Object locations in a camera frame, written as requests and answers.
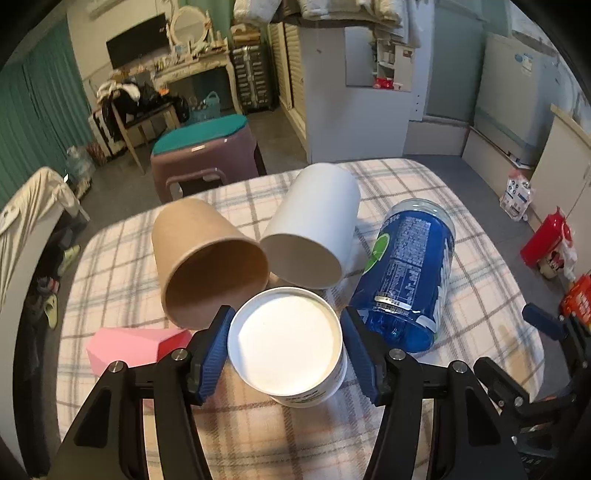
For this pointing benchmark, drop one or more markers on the blue plastic jar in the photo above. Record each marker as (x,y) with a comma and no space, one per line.
(403,290)

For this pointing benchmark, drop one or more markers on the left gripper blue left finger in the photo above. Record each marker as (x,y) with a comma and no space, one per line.
(106,438)

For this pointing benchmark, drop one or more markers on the pink faceted cup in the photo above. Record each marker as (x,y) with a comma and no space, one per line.
(134,346)

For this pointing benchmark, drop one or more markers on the plain white paper cup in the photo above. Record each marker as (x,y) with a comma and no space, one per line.
(310,237)

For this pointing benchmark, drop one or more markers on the white vanity desk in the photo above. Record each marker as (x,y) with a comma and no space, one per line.
(204,63)

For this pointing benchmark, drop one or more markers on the black wall television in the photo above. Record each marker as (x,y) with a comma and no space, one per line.
(138,41)

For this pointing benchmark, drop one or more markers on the white printed bag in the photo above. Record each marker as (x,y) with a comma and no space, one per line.
(517,197)

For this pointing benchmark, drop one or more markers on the white cup green print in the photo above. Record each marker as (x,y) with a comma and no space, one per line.
(287,343)

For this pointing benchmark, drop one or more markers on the teal plastic basket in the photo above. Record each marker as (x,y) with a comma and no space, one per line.
(205,109)

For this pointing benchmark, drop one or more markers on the white refrigerator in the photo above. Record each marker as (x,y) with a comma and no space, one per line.
(521,79)

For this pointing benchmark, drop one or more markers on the orange package on floor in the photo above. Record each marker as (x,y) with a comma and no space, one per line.
(578,301)

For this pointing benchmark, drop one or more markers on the teal curtain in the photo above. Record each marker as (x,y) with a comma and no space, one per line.
(44,110)

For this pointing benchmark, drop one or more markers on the red bottle on floor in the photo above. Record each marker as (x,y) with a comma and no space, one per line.
(546,238)

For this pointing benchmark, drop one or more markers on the white partition cabinet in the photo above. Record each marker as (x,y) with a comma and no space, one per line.
(345,117)

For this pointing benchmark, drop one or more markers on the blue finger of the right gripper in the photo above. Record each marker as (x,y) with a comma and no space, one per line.
(551,326)

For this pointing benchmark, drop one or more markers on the oval vanity mirror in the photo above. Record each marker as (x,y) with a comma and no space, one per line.
(189,26)

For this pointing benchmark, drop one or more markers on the plaid tablecloth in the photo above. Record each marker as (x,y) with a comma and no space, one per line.
(248,435)

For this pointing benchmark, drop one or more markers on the brown paper cup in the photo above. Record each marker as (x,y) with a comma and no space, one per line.
(203,262)

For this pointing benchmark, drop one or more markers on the large water bottle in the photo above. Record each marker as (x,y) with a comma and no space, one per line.
(79,165)

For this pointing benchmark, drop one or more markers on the black drawer cabinet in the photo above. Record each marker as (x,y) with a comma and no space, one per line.
(254,77)

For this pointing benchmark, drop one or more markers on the wooden chair with clothes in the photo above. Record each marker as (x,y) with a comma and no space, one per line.
(125,106)

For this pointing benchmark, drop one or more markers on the purple stool teal cushion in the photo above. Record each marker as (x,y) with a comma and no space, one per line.
(223,147)

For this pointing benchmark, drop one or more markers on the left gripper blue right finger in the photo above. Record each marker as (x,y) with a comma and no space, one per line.
(469,439)

